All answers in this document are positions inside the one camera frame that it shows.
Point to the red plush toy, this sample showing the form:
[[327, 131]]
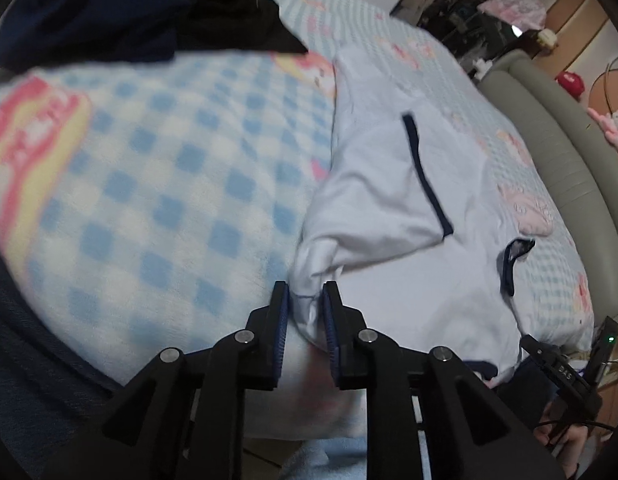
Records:
[[570, 82]]

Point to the navy garment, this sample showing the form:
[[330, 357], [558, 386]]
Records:
[[89, 20]]

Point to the white shirt with navy trim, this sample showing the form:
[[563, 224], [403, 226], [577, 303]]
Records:
[[389, 185]]

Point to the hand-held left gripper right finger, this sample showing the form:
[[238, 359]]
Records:
[[331, 330]]

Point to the small white plush toy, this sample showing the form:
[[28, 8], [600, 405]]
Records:
[[546, 37]]

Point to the person's right hand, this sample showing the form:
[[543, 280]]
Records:
[[573, 447]]

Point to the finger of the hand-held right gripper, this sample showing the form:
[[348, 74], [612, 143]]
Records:
[[533, 346]]

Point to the blue checked printed blanket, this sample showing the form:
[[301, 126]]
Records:
[[164, 185]]

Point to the pink plush toy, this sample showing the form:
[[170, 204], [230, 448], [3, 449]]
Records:
[[614, 125]]

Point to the black garment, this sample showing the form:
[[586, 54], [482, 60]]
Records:
[[234, 25]]

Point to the light blue fluffy cloth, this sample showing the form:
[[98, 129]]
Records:
[[329, 460]]

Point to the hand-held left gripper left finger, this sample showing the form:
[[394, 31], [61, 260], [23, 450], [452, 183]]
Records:
[[283, 330]]

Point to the white charger plug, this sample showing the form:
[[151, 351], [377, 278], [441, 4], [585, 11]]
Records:
[[483, 66]]

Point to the pink frilly cloth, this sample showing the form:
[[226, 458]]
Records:
[[514, 10]]

